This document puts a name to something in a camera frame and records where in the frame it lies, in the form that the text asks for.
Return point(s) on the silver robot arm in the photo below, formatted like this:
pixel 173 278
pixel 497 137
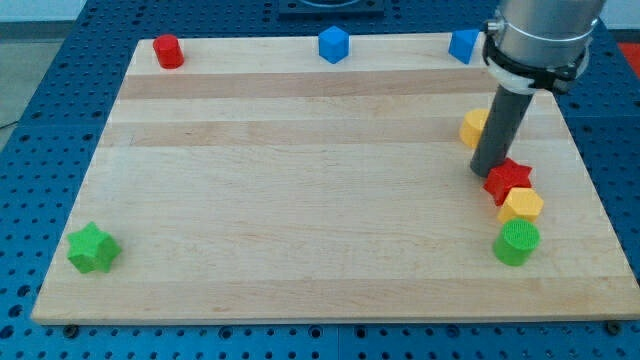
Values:
pixel 540 44

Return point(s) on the red star block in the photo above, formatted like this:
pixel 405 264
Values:
pixel 502 178

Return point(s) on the green star block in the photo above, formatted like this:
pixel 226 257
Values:
pixel 92 249

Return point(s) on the wooden board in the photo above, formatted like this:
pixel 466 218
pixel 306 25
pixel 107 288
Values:
pixel 259 183

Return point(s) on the blue cube block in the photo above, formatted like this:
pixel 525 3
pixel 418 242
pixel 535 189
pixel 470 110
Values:
pixel 333 44

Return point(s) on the yellow cylinder block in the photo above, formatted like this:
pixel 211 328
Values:
pixel 472 126

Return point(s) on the blue wedge block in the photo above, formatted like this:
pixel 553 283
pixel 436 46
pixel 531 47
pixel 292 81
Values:
pixel 462 44

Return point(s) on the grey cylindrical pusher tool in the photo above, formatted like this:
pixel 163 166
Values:
pixel 505 116

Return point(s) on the red cylinder block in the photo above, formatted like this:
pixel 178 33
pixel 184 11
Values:
pixel 168 51

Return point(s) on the yellow hexagon block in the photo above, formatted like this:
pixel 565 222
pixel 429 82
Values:
pixel 523 203

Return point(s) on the green cylinder block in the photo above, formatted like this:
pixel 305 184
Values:
pixel 517 240

